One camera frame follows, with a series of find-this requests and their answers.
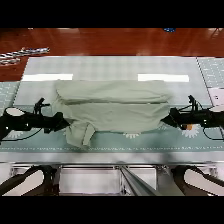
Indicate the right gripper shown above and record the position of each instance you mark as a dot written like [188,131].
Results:
[175,118]

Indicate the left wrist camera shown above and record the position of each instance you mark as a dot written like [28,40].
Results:
[39,105]

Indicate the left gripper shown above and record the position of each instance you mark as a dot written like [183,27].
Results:
[55,122]

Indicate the silver frame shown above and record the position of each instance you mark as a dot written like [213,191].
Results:
[100,158]

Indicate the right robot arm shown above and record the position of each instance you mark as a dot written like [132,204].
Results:
[210,118]

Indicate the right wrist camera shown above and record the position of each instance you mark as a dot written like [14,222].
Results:
[192,101]

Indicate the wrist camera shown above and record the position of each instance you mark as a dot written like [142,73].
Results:
[192,101]
[39,105]

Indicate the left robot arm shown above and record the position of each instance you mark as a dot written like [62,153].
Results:
[20,120]

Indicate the pale green T-shirt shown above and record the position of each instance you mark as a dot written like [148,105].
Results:
[113,106]

